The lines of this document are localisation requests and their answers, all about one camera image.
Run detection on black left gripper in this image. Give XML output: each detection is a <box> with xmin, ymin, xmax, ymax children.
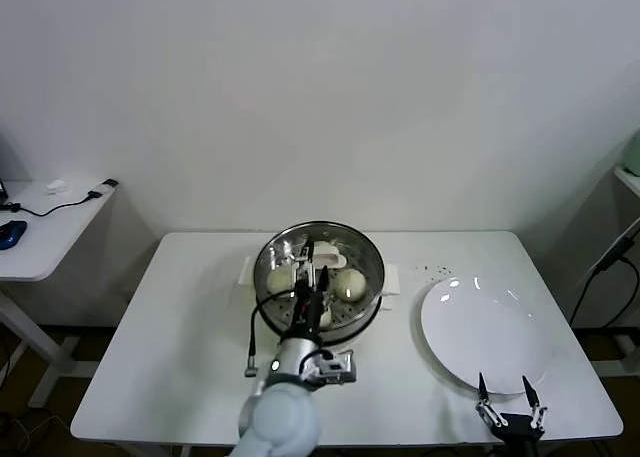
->
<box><xmin>291</xmin><ymin>239</ymin><xmax>332</xmax><ymax>341</ymax></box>

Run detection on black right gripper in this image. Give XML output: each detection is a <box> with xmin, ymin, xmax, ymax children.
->
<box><xmin>474</xmin><ymin>371</ymin><xmax>549</xmax><ymax>457</ymax></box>

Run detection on round glass pot lid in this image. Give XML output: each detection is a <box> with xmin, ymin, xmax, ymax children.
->
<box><xmin>252</xmin><ymin>220</ymin><xmax>388</xmax><ymax>331</ymax></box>

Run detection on large white plate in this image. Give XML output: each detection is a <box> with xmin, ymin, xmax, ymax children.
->
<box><xmin>418</xmin><ymin>275</ymin><xmax>549</xmax><ymax>396</ymax></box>

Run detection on small dark crumbs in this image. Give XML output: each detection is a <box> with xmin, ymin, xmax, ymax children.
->
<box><xmin>412</xmin><ymin>262</ymin><xmax>454</xmax><ymax>279</ymax></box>

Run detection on white side table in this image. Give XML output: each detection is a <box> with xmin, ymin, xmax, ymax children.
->
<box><xmin>0</xmin><ymin>178</ymin><xmax>121</xmax><ymax>409</ymax></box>

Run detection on pale green container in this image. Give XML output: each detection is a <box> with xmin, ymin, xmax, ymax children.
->
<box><xmin>622</xmin><ymin>130</ymin><xmax>640</xmax><ymax>176</ymax></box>

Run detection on blue computer mouse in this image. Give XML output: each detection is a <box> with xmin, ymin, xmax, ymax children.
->
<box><xmin>0</xmin><ymin>218</ymin><xmax>27</xmax><ymax>250</ymax></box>

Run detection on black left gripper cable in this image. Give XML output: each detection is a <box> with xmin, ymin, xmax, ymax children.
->
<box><xmin>243</xmin><ymin>289</ymin><xmax>301</xmax><ymax>379</ymax></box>

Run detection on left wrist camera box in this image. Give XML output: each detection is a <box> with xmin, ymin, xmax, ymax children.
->
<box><xmin>305</xmin><ymin>349</ymin><xmax>359</xmax><ymax>387</ymax></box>

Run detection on black cable below adapter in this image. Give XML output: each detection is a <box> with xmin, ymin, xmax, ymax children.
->
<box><xmin>568</xmin><ymin>266</ymin><xmax>606</xmax><ymax>329</ymax></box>

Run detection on black looping cable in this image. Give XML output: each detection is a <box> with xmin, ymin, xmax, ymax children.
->
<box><xmin>612</xmin><ymin>256</ymin><xmax>640</xmax><ymax>329</ymax></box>

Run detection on dark grey cable adapter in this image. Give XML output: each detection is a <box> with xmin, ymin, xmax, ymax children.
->
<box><xmin>598</xmin><ymin>234</ymin><xmax>636</xmax><ymax>272</ymax></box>

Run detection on black cable with plug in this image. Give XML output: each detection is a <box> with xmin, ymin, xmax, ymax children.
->
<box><xmin>0</xmin><ymin>177</ymin><xmax>120</xmax><ymax>216</ymax></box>

